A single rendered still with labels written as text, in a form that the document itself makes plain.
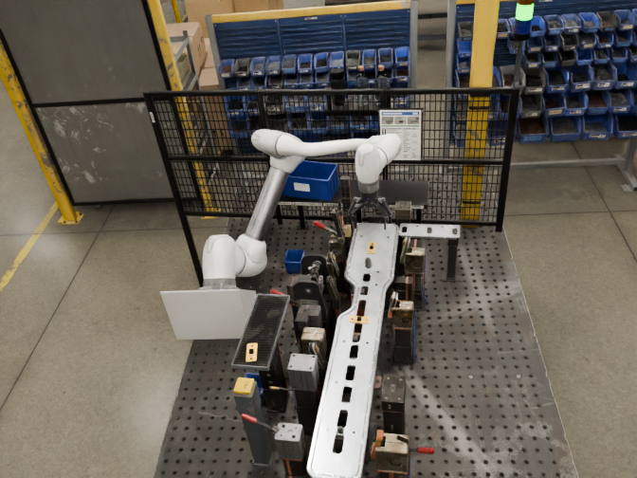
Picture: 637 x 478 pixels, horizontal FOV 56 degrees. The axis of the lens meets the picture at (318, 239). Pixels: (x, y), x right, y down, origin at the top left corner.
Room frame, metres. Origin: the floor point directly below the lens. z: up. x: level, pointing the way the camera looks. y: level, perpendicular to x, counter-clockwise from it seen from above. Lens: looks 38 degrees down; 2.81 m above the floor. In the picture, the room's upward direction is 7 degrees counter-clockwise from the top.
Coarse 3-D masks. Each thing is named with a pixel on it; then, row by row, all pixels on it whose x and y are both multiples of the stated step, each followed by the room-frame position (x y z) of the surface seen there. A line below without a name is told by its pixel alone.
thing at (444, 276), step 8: (456, 232) 2.22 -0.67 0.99; (448, 240) 2.20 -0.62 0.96; (456, 240) 2.20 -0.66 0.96; (448, 248) 2.21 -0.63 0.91; (456, 248) 2.20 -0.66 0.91; (448, 256) 2.21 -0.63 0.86; (456, 256) 2.20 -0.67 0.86; (448, 264) 2.21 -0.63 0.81; (448, 272) 2.21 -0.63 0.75; (448, 280) 2.20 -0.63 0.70; (456, 280) 2.19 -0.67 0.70
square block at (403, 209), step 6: (396, 204) 2.42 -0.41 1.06; (402, 204) 2.41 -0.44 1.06; (408, 204) 2.40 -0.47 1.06; (396, 210) 2.37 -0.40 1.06; (402, 210) 2.37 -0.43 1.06; (408, 210) 2.36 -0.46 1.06; (396, 216) 2.37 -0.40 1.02; (402, 216) 2.36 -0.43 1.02; (408, 216) 2.36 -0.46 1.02; (396, 222) 2.37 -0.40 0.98; (402, 222) 2.37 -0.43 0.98; (408, 222) 2.36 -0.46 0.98; (402, 240) 2.37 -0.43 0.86; (402, 246) 2.39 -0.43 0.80; (396, 258) 2.38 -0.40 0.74; (396, 264) 2.37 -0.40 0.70; (402, 264) 2.36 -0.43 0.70
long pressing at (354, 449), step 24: (360, 240) 2.24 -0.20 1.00; (384, 240) 2.22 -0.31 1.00; (360, 264) 2.07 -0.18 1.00; (384, 264) 2.05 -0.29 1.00; (360, 288) 1.90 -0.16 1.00; (384, 288) 1.89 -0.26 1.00; (336, 336) 1.64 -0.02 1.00; (360, 336) 1.63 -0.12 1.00; (336, 360) 1.52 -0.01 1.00; (360, 360) 1.50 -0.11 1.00; (336, 384) 1.40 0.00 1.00; (360, 384) 1.39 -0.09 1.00; (336, 408) 1.30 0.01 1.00; (360, 408) 1.29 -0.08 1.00; (336, 432) 1.20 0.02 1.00; (360, 432) 1.19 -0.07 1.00; (312, 456) 1.12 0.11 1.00; (336, 456) 1.11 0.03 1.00; (360, 456) 1.10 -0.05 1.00
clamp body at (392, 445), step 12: (384, 432) 1.14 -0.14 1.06; (384, 444) 1.13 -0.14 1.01; (396, 444) 1.09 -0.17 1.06; (408, 444) 1.10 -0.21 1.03; (384, 456) 1.07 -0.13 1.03; (396, 456) 1.06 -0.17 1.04; (408, 456) 1.06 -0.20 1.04; (384, 468) 1.07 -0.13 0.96; (396, 468) 1.06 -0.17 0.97; (408, 468) 1.06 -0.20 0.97
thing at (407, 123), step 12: (384, 108) 2.69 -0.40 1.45; (396, 108) 2.68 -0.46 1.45; (408, 108) 2.66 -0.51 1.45; (420, 108) 2.65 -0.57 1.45; (384, 120) 2.69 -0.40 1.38; (396, 120) 2.68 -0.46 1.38; (408, 120) 2.66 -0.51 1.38; (420, 120) 2.65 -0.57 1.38; (384, 132) 2.69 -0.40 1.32; (396, 132) 2.68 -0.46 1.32; (408, 132) 2.66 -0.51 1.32; (420, 132) 2.65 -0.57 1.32; (408, 144) 2.66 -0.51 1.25; (420, 144) 2.65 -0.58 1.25; (396, 156) 2.68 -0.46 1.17; (408, 156) 2.66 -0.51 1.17; (420, 156) 2.65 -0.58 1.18
